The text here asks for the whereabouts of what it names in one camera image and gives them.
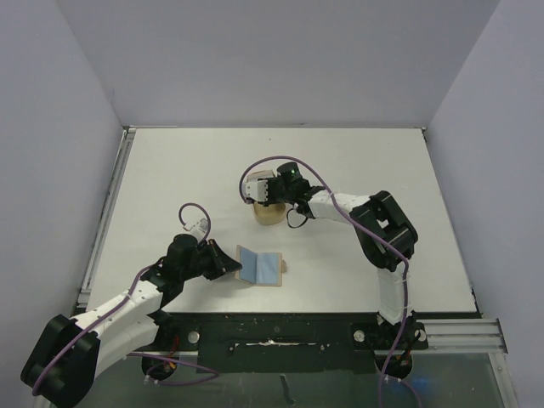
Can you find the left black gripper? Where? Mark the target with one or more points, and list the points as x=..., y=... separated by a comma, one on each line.
x=221, y=263

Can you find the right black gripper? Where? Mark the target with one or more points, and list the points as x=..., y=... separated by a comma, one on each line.
x=271, y=190

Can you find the stack of credit cards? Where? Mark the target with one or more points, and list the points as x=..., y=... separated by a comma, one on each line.
x=265, y=174

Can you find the beige leather card holder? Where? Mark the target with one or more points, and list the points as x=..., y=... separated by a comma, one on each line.
x=260, y=268

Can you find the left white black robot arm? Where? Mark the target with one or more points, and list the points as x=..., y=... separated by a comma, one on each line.
x=72, y=351

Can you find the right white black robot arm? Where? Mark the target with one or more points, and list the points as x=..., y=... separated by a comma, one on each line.
x=386, y=236

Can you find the tan oval wooden tray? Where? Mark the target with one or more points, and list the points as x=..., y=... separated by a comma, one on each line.
x=272, y=214

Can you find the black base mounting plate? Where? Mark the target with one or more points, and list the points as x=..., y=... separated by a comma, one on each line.
x=290, y=343

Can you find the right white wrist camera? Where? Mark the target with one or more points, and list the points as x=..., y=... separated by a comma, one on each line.
x=255, y=190

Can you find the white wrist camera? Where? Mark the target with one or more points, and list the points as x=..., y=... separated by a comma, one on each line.
x=255, y=190
x=199, y=228

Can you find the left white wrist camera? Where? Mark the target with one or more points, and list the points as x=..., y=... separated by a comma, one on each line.
x=199, y=228

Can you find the aluminium extrusion rail left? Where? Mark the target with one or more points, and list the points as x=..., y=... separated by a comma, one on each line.
x=121, y=161

